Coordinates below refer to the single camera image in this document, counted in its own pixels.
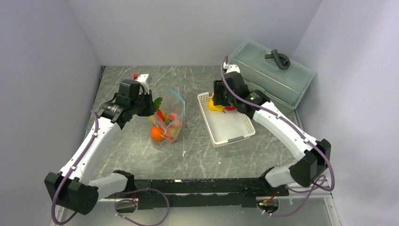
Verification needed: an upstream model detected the orange toy carrot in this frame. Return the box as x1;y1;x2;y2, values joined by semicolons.
153;97;173;142

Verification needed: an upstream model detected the white perforated plastic basket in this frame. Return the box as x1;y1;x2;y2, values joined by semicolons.
197;92;255;148

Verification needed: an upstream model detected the clear zip top bag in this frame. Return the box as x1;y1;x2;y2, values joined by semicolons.
150;89;185;149

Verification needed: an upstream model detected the orange toy tangerine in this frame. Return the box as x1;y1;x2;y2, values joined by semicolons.
150;126;164;142

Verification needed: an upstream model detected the pink toy peach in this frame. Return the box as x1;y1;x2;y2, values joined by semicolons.
167;113;182;129

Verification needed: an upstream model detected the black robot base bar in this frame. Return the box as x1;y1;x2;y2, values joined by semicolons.
107;177;289;210

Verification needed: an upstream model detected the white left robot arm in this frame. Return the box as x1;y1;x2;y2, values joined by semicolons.
44;74;156;218

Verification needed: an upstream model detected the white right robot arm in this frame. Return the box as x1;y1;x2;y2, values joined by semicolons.
213;72;331;195

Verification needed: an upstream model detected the red toy strawberry with leaves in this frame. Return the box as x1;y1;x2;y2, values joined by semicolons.
224;105;236;111

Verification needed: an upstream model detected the green storage box clear lid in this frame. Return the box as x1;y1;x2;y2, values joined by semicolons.
229;40;316;113

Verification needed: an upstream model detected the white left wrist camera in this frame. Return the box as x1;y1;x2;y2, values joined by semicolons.
131;73;152;93

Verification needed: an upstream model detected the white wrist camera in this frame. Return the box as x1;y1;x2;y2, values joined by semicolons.
222;63;241;73
131;73;152;93

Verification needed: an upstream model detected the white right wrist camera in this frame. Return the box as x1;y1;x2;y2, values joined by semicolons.
222;63;241;73

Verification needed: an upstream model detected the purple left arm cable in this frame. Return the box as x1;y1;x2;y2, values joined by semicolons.
50;111;100;226

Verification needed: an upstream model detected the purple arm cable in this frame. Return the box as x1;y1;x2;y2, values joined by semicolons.
220;55;335;218
50;111;100;226

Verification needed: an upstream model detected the dark coiled hose piece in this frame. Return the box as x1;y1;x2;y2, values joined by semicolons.
264;49;291;71

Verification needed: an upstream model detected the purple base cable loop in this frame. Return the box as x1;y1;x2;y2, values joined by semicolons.
114;189;169;226

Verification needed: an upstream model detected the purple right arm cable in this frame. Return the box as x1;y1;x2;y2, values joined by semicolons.
220;55;335;218

